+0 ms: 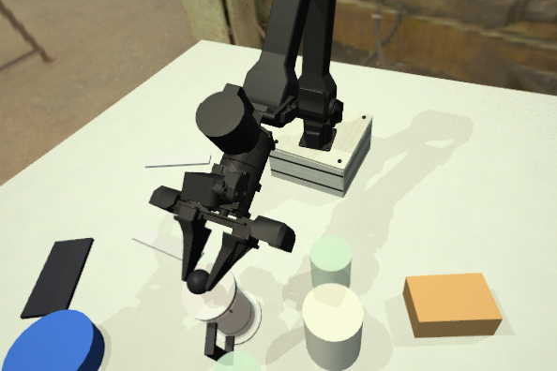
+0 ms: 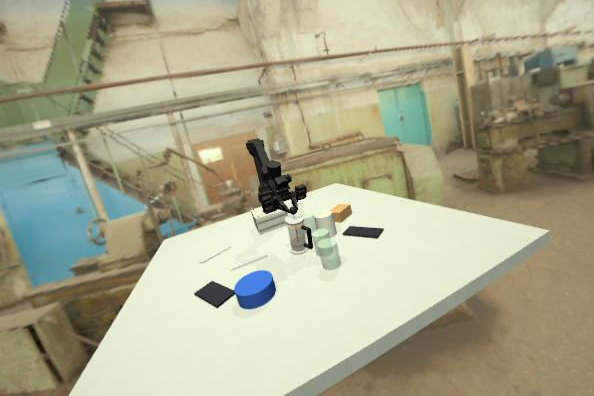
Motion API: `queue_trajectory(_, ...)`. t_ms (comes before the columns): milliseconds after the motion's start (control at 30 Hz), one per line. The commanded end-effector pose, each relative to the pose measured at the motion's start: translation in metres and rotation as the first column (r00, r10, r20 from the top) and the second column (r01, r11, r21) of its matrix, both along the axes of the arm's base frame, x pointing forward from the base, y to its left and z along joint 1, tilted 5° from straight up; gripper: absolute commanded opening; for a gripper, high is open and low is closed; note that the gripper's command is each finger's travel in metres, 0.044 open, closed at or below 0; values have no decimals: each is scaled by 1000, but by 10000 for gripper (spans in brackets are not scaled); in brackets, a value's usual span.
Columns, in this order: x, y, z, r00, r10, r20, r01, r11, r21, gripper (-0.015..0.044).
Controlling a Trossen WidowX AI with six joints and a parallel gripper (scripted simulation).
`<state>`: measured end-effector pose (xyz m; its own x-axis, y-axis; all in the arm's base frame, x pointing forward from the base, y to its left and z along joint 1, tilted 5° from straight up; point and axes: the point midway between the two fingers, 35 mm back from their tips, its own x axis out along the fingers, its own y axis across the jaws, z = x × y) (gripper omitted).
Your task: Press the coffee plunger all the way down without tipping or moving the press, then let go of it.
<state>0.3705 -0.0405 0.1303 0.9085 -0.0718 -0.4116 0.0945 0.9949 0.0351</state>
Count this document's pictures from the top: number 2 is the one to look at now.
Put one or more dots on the blue disc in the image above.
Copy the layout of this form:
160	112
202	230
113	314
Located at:
255	289

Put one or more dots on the french press with black knob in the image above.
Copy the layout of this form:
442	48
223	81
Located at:
296	233

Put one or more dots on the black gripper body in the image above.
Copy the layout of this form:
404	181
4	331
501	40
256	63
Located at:
285	195

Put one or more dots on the black flat rectangular panel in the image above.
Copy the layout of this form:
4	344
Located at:
215	294
365	232

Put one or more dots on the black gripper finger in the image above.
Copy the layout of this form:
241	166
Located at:
280	205
294	198

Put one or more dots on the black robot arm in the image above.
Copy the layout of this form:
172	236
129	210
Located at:
269	172

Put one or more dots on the orange rectangular block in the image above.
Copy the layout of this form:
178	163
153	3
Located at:
341	212

